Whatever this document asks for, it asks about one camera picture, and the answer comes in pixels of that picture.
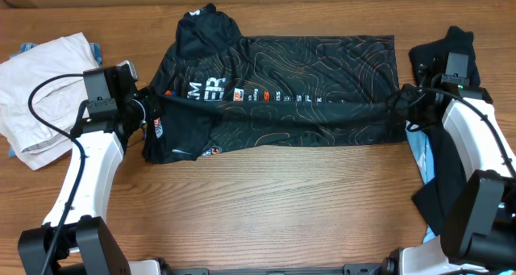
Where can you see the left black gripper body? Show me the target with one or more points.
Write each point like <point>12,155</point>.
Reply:
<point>141,109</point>

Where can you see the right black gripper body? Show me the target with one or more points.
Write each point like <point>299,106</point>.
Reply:
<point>416,111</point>

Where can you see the black orange patterned jersey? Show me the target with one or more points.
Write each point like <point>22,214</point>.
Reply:
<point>220,91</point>

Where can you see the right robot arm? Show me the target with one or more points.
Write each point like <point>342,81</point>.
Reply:
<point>478,235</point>

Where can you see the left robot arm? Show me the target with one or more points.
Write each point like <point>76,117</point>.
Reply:
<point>74,237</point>

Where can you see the light blue t-shirt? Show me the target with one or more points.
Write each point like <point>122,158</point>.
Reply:
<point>424,199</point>

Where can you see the plain black garment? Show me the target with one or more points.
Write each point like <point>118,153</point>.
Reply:
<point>427,61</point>

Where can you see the white folded shorts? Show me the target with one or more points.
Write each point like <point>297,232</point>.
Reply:
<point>35,144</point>

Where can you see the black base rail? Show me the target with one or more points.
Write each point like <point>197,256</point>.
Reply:
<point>347,269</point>

